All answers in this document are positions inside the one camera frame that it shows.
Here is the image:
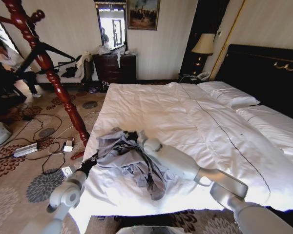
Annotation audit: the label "grey garment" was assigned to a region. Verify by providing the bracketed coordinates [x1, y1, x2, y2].
[96, 126, 177, 202]

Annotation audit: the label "white bed duvet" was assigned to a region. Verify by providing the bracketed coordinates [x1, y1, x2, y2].
[68, 81, 293, 220]

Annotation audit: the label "white clothes heap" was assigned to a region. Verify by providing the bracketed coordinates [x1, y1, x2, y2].
[74, 50, 93, 82]

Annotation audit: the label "black clothes heap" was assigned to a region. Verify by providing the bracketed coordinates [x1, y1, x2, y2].
[61, 65, 78, 79]

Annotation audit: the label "black clothes hanger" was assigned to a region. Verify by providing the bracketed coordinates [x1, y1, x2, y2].
[14, 40, 77, 77]

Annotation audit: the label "white socket block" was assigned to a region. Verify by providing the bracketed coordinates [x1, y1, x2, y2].
[60, 165, 76, 178]

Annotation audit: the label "white power adapter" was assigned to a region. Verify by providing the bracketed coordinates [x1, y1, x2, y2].
[63, 139, 75, 153]

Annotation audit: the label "dark shoes on floor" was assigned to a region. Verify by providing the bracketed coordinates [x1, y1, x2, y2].
[87, 81, 111, 95]

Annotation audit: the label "dark wooden dresser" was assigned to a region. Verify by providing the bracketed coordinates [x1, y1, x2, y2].
[92, 54, 138, 85]

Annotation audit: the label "dark bedside table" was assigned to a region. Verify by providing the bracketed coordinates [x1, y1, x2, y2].
[177, 72, 212, 85]

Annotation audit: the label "white robot front shell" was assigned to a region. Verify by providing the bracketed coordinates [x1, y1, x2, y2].
[116, 225, 177, 234]

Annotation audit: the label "pale upholstered bench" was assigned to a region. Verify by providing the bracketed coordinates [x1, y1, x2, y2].
[36, 57, 94, 86]

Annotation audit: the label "clear plastic bags pile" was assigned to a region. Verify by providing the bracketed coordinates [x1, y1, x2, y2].
[95, 44, 139, 56]

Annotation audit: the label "white telephone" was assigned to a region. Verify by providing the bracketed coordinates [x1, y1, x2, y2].
[196, 71, 211, 81]

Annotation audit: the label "red wooden coat stand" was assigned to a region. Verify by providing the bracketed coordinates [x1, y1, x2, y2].
[0, 0, 91, 161]

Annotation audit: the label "white pillow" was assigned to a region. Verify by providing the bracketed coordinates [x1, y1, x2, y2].
[235, 104, 293, 171]
[197, 81, 261, 110]

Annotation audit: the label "person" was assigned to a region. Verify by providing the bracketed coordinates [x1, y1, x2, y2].
[0, 43, 42, 99]

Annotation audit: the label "beige shade table lamp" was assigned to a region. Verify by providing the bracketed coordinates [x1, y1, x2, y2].
[190, 33, 216, 75]

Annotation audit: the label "framed painting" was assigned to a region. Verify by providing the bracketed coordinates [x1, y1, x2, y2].
[126, 0, 161, 31]

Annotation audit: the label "dark wooden headboard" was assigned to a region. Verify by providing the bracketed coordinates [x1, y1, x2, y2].
[213, 43, 293, 124]

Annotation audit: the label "black floor cable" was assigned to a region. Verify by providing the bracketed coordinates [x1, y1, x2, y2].
[4, 111, 75, 175]

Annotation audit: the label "wall mirror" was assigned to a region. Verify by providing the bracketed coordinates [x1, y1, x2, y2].
[95, 0, 128, 49]

